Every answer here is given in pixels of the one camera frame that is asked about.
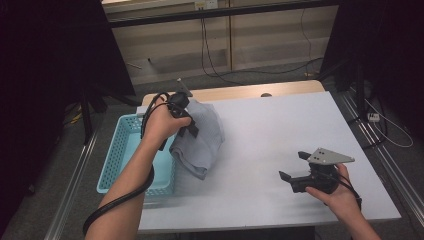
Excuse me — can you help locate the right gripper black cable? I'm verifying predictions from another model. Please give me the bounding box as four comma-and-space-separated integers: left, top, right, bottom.
334, 164, 364, 211

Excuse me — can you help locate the black metal stand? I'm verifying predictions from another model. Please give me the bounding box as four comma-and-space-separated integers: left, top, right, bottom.
79, 84, 143, 145
318, 58, 368, 119

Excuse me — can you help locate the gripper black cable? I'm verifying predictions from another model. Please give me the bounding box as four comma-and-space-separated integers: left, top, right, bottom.
334, 164, 364, 211
82, 91, 171, 236

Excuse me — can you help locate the black socket cable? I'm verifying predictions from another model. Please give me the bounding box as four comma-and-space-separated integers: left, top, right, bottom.
203, 9, 324, 77
199, 9, 244, 86

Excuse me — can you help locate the person's left hand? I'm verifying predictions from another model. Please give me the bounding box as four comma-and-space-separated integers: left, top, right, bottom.
142, 96, 193, 151

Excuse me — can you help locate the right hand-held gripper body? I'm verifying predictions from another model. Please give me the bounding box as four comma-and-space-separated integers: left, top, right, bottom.
289, 147, 356, 195

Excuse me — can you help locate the thin black hanging cable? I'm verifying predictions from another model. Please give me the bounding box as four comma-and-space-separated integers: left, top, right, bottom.
300, 8, 313, 78

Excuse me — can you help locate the yellow cable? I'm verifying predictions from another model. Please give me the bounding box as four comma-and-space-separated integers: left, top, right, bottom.
63, 106, 83, 126

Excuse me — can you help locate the aluminium floor rail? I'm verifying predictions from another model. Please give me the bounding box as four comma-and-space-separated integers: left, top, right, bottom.
44, 131, 99, 240
339, 88, 424, 218

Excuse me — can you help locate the black curtain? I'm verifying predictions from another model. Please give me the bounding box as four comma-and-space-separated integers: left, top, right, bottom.
319, 0, 424, 134
0, 0, 136, 234

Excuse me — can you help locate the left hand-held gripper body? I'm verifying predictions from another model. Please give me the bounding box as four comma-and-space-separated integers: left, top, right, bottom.
168, 78, 194, 119

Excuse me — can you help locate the light blue perforated plastic basket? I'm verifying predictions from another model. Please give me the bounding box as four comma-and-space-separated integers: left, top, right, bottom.
96, 113, 178, 197

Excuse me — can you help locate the person's right hand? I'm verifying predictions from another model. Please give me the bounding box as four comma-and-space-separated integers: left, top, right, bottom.
304, 162, 363, 223

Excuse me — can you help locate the white wall socket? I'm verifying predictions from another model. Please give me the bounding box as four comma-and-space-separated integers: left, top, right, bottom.
194, 0, 218, 10

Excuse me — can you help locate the white floor cable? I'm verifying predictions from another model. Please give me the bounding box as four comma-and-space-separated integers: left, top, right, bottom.
364, 98, 414, 149

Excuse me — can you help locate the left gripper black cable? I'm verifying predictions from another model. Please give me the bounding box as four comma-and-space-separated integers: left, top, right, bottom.
82, 91, 171, 236

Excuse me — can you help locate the light blue sleeveless top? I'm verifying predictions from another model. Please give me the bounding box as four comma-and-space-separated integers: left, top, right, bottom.
169, 99, 225, 181

